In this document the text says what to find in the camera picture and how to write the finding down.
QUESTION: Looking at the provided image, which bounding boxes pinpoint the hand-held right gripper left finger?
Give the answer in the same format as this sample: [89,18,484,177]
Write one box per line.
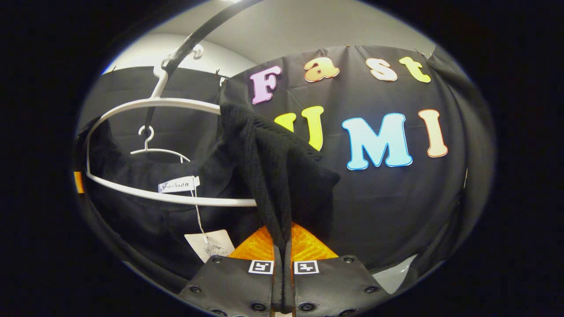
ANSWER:
[178,225,285,317]

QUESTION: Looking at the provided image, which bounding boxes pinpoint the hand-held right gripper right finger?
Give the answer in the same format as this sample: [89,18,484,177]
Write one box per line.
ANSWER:
[284,222,390,317]

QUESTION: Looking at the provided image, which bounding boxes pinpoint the black backdrop cloth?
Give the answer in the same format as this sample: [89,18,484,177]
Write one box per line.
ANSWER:
[77,44,496,282]

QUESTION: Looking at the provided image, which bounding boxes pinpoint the black garment rack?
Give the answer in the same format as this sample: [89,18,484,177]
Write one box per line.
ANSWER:
[143,0,265,135]

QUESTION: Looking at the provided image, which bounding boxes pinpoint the black knit garment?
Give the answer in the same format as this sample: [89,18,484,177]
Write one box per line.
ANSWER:
[75,103,341,282]

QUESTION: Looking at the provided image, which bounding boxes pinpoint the white clothes hanger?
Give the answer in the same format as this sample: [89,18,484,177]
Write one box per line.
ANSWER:
[130,125,191,163]
[85,44,258,208]

